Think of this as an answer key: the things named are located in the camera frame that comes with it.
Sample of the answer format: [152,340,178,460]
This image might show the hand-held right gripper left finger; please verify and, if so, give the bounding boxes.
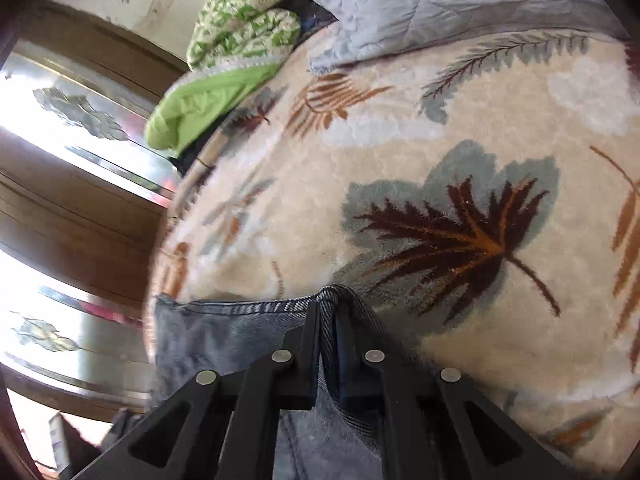
[72,301,321,480]

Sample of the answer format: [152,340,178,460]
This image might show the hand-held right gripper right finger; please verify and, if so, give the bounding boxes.
[335,311,558,480]

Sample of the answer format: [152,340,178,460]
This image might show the blue denim pants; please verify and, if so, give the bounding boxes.
[150,285,431,480]

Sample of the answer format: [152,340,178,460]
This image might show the cream leaf-print blanket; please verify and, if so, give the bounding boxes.
[145,25,640,476]

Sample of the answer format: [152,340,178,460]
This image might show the wooden mirrored wardrobe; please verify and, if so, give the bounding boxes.
[0,0,191,461]

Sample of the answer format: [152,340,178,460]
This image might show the green patterned quilt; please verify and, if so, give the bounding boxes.
[144,0,303,153]

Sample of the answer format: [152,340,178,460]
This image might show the grey quilted pillow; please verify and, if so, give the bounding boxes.
[275,0,631,76]

